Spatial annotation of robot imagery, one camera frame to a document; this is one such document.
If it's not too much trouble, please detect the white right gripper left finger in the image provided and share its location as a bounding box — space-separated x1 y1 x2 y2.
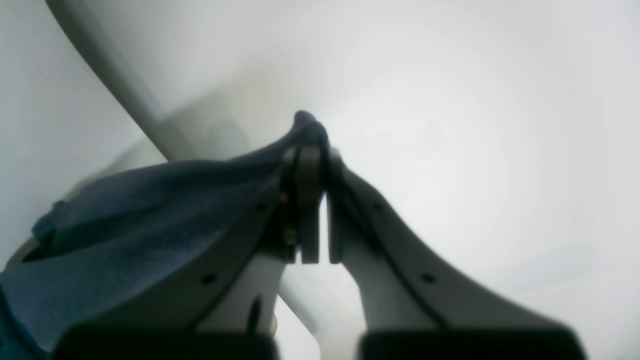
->
52 146 323 360

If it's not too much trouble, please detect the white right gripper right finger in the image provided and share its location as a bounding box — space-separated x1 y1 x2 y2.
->
327 149 586 360

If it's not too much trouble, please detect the dark blue T-shirt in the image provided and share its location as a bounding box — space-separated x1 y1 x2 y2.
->
0 111 329 360

